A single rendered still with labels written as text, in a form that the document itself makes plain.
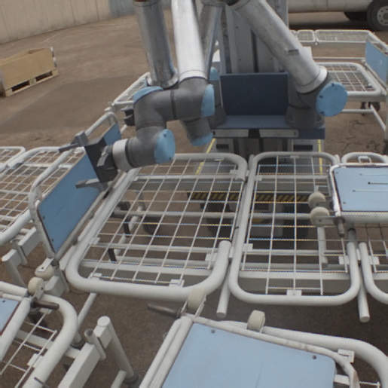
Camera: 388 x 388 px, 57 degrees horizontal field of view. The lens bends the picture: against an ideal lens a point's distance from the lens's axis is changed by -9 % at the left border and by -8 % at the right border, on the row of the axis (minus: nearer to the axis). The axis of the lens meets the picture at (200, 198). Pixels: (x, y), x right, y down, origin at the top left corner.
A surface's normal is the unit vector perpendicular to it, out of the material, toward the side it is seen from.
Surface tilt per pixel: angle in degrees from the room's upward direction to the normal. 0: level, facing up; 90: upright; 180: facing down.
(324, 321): 0
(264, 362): 8
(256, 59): 90
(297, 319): 0
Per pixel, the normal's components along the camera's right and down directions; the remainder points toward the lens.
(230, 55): -0.24, 0.54
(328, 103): 0.28, 0.55
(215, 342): 0.00, -0.82
